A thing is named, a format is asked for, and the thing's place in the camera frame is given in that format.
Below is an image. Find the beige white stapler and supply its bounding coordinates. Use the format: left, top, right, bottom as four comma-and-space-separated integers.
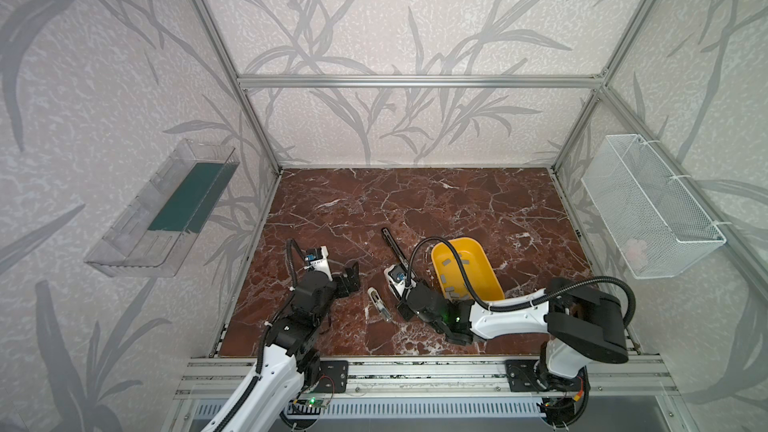
367, 287, 393, 322

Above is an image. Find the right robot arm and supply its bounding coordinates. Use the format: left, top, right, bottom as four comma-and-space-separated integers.
386, 271, 636, 382

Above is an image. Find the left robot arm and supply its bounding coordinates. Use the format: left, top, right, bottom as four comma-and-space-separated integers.
204, 259, 360, 431

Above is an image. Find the yellow plastic tray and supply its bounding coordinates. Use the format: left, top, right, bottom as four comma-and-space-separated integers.
431, 237, 505, 302

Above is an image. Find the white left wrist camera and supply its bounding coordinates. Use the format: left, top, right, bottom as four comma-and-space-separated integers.
304, 246, 333, 280

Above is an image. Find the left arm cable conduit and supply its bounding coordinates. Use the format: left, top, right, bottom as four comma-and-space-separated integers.
212, 238, 307, 432

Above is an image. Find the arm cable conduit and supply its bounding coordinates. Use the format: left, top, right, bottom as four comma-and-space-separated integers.
212, 238, 307, 432
405, 236, 636, 328

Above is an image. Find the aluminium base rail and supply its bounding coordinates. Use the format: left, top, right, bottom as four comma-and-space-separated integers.
173, 355, 679, 400

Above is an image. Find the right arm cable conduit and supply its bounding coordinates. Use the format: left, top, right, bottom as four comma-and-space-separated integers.
405, 236, 636, 328

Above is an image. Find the white slotted cable duct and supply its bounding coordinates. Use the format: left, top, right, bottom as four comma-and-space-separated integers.
277, 397, 663, 429

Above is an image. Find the clear plastic wall bin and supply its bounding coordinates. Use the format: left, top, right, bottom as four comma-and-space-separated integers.
84, 139, 240, 278

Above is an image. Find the white wire wall basket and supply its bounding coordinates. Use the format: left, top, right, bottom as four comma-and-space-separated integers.
582, 134, 727, 280

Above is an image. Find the aluminium frame crossbar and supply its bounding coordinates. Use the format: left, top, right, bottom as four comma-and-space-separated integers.
237, 74, 603, 90

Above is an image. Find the aluminium frame corner post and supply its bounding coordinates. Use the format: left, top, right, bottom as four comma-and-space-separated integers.
190, 0, 282, 175

